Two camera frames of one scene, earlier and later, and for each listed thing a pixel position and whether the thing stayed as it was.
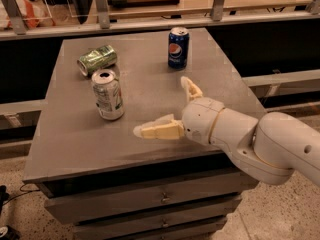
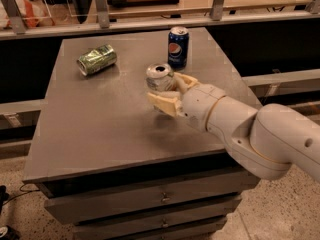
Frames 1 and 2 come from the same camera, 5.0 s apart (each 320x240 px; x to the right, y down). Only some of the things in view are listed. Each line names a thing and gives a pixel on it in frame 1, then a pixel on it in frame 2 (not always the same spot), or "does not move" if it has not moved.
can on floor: (8, 233) does not move
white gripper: (200, 119) -> (199, 104)
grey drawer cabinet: (108, 183) does not move
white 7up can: (106, 89) -> (159, 77)
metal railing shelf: (92, 10) does not move
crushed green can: (96, 58) does not move
